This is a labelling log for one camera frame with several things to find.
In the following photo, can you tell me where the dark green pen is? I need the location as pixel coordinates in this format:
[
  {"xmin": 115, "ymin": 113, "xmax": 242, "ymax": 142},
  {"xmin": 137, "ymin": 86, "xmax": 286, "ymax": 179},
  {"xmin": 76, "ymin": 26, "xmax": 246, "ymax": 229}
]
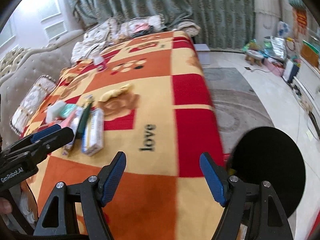
[{"xmin": 75, "ymin": 102, "xmax": 92, "ymax": 139}]

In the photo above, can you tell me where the teal tissue pack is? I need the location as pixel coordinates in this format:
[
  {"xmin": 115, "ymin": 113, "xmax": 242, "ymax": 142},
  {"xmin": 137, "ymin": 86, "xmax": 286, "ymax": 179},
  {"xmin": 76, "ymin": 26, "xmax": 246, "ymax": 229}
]
[{"xmin": 59, "ymin": 103, "xmax": 77, "ymax": 119}]

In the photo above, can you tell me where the white purple tube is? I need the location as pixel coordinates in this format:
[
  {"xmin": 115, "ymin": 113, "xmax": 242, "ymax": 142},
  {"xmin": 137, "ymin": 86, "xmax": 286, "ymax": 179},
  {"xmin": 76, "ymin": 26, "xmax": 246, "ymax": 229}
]
[{"xmin": 62, "ymin": 106, "xmax": 84, "ymax": 155}]

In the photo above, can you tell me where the white long snack package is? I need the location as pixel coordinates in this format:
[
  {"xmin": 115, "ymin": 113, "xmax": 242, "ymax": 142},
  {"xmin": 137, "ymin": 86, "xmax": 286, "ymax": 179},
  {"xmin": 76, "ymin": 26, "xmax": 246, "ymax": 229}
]
[{"xmin": 81, "ymin": 108, "xmax": 104, "ymax": 157}]

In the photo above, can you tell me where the yellow knotted cloth wrapper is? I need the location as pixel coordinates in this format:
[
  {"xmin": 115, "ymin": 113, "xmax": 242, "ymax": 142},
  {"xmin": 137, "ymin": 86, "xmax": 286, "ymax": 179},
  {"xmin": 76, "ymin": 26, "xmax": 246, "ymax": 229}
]
[{"xmin": 98, "ymin": 83, "xmax": 133, "ymax": 102}]

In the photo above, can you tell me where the black round trash bin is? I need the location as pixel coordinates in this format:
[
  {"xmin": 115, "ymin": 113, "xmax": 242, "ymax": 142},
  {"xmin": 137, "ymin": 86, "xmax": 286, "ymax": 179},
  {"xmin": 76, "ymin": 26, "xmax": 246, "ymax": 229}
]
[{"xmin": 226, "ymin": 126, "xmax": 306, "ymax": 217}]

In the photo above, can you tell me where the gloved left hand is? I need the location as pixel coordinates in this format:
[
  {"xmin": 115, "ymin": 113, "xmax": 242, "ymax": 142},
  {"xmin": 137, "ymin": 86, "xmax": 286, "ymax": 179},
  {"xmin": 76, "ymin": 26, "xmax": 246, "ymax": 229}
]
[{"xmin": 0, "ymin": 198, "xmax": 12, "ymax": 215}]

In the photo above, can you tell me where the white embroidered bolster pillow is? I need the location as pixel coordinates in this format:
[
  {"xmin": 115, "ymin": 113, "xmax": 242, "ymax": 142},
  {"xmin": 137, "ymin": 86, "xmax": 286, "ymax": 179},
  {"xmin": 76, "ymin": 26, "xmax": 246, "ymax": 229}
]
[{"xmin": 10, "ymin": 75, "xmax": 56, "ymax": 136}]

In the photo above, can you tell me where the beige tufted headboard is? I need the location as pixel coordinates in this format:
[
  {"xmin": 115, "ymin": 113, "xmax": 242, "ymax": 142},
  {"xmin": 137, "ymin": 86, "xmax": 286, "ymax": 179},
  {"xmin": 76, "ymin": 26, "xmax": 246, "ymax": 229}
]
[{"xmin": 1, "ymin": 29, "xmax": 84, "ymax": 147}]

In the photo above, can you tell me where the white pink spray bottle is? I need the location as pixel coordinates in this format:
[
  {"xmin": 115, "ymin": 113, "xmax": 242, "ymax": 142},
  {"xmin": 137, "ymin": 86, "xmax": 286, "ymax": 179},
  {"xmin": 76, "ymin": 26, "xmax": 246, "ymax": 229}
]
[{"xmin": 93, "ymin": 55, "xmax": 106, "ymax": 72}]

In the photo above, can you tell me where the grey patterned floor rug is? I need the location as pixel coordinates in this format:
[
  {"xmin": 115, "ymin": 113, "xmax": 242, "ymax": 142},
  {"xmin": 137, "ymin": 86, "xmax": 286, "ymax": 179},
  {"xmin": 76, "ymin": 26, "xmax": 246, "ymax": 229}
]
[{"xmin": 203, "ymin": 68, "xmax": 273, "ymax": 154}]

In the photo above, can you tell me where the red orange patterned blanket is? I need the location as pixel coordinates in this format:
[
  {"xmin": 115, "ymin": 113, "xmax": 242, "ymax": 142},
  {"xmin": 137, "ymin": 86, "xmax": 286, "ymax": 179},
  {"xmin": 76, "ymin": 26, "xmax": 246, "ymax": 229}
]
[{"xmin": 25, "ymin": 31, "xmax": 223, "ymax": 239}]

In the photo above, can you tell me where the white floral pillow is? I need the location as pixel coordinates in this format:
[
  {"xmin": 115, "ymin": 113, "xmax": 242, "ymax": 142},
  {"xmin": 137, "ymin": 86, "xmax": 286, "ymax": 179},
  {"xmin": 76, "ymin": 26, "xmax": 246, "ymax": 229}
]
[{"xmin": 71, "ymin": 17, "xmax": 118, "ymax": 64}]

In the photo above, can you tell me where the small wooden stool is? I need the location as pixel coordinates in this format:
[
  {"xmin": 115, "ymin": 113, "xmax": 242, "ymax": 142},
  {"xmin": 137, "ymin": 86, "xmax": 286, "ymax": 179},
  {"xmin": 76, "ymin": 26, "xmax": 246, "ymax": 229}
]
[{"xmin": 245, "ymin": 49, "xmax": 264, "ymax": 67}]

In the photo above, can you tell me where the white pink folded quilt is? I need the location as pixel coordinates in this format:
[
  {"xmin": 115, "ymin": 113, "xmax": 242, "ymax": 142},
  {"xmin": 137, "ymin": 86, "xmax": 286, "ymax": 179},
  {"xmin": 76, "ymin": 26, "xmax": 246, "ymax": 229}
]
[{"xmin": 118, "ymin": 14, "xmax": 165, "ymax": 36}]

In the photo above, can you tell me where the silver foil bag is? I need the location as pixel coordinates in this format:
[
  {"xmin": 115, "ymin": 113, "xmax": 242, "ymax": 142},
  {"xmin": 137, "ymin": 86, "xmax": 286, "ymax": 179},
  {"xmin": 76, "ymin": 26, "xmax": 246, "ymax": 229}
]
[{"xmin": 267, "ymin": 36, "xmax": 287, "ymax": 61}]

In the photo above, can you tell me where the green patterned curtain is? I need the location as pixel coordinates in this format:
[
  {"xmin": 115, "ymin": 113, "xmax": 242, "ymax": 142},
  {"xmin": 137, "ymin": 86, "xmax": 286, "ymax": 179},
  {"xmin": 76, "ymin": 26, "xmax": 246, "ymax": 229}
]
[{"xmin": 67, "ymin": 0, "xmax": 255, "ymax": 49}]

